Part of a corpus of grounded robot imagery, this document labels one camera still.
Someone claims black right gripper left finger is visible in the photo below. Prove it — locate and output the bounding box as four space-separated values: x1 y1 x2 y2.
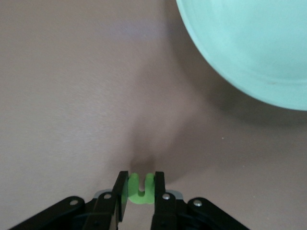
9 171 130 230

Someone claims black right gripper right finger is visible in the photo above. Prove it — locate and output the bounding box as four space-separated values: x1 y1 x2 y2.
150 171 250 230

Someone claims green foam letter n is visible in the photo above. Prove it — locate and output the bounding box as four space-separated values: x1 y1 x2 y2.
121 172 155 206

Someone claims brown table cover sheet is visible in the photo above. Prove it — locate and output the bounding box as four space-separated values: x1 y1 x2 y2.
0 0 307 230

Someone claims green plate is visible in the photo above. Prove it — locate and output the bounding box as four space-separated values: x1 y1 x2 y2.
176 0 307 112

